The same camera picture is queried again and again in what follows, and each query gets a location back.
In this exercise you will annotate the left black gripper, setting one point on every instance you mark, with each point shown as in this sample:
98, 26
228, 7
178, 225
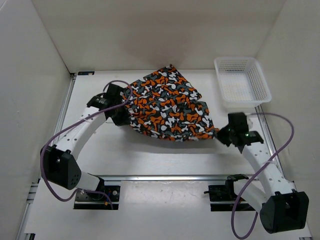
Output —
123, 120

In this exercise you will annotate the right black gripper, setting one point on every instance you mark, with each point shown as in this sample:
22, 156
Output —
220, 135

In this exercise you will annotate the orange camouflage shorts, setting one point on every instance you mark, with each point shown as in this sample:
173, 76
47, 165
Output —
164, 105

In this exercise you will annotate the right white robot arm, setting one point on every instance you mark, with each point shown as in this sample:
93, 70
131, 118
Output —
278, 205

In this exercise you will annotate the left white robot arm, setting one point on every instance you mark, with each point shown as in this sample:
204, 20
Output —
58, 157

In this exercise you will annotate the blue corner label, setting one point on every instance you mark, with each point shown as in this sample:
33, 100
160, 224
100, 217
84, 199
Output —
86, 73

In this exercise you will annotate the white perforated plastic basket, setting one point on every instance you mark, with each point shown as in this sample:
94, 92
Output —
241, 82

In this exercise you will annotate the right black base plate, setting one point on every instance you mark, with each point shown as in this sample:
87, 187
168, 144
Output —
219, 199

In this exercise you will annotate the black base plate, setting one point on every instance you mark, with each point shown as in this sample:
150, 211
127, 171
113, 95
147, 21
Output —
219, 199
108, 198

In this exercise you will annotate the front aluminium rail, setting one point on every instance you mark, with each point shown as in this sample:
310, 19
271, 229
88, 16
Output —
117, 178

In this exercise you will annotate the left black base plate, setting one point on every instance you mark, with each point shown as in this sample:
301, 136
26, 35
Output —
108, 198

